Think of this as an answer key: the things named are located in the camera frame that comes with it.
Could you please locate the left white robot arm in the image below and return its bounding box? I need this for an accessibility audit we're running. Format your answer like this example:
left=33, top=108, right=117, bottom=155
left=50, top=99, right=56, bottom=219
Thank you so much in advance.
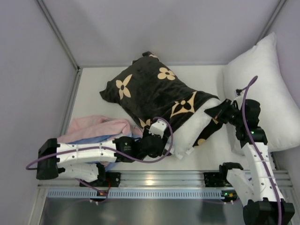
left=36, top=121, right=167, bottom=183

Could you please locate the black floral pillowcase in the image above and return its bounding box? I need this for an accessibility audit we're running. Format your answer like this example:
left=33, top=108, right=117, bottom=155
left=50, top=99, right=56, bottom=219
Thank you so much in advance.
left=100, top=52, right=218, bottom=132

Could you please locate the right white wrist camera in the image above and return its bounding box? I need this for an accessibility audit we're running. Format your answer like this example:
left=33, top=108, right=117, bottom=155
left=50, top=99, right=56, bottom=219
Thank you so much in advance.
left=232, top=92, right=244, bottom=110

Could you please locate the aluminium mounting rail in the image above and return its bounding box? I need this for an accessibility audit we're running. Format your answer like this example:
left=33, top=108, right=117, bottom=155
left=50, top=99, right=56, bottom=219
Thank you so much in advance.
left=38, top=171, right=293, bottom=189

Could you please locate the right aluminium frame post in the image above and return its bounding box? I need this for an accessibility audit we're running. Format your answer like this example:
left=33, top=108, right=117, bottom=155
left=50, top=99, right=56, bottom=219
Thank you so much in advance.
left=255, top=0, right=289, bottom=44

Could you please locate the slotted grey cable duct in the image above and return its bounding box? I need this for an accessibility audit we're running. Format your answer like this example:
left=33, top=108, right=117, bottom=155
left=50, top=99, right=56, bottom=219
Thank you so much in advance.
left=47, top=188, right=238, bottom=202

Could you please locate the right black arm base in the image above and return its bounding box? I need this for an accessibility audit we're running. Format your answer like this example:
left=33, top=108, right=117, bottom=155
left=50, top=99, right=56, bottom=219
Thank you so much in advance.
left=203, top=162, right=243, bottom=188

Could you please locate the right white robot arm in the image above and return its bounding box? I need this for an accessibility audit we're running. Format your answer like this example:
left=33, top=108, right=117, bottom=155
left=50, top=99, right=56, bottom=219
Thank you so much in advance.
left=205, top=99, right=295, bottom=225

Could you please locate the blue patterned cloth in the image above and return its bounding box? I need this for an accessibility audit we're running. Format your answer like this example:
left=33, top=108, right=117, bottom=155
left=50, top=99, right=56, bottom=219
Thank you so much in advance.
left=75, top=133, right=143, bottom=171

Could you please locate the pink cloth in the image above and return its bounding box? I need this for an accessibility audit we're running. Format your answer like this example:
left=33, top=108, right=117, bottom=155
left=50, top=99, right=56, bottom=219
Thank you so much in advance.
left=57, top=115, right=131, bottom=143

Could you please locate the left aluminium frame post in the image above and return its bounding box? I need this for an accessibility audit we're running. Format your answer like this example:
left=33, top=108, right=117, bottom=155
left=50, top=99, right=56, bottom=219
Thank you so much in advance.
left=35, top=0, right=83, bottom=71

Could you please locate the aluminium frame post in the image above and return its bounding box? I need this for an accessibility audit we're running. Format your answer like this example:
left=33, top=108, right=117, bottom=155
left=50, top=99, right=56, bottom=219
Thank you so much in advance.
left=35, top=0, right=83, bottom=71
left=255, top=0, right=289, bottom=44

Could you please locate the large white pillow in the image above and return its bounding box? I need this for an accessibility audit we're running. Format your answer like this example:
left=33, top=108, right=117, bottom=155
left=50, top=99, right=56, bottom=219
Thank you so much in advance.
left=223, top=32, right=300, bottom=152

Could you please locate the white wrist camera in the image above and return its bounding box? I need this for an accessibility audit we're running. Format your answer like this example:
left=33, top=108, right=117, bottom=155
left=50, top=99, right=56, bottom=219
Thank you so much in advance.
left=232, top=92, right=244, bottom=110
left=149, top=119, right=168, bottom=138

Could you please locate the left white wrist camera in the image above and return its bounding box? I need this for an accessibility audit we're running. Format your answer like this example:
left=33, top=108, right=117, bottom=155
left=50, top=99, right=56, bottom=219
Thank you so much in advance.
left=149, top=119, right=168, bottom=138

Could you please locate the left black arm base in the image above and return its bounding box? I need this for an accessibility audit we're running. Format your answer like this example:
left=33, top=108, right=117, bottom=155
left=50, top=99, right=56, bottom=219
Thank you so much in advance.
left=84, top=172, right=121, bottom=188

